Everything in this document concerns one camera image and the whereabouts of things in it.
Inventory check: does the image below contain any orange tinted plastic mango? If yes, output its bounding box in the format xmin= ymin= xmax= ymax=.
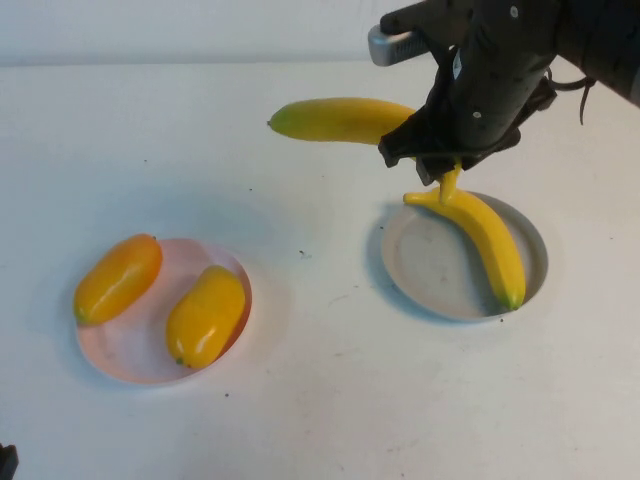
xmin=73 ymin=233 xmax=164 ymax=327

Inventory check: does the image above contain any thin black right arm wire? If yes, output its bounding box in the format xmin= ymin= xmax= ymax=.
xmin=542 ymin=69 xmax=600 ymax=126

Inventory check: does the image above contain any yellow plastic banana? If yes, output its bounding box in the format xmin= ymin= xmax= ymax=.
xmin=267 ymin=97 xmax=464 ymax=207
xmin=403 ymin=189 xmax=527 ymax=312

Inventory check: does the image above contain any yellow plastic mango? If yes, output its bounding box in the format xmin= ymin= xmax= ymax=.
xmin=165 ymin=264 xmax=247 ymax=371

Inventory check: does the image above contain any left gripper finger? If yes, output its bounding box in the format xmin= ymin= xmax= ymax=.
xmin=0 ymin=443 xmax=19 ymax=480

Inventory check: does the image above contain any grey round plate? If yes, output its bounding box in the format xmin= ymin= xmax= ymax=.
xmin=380 ymin=190 xmax=550 ymax=324

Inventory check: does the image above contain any pink round plate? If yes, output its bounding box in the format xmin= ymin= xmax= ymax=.
xmin=75 ymin=238 xmax=254 ymax=387

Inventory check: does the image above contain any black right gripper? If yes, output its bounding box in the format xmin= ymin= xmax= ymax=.
xmin=378 ymin=0 xmax=561 ymax=187

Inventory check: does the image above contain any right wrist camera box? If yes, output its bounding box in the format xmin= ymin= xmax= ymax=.
xmin=367 ymin=0 xmax=476 ymax=67

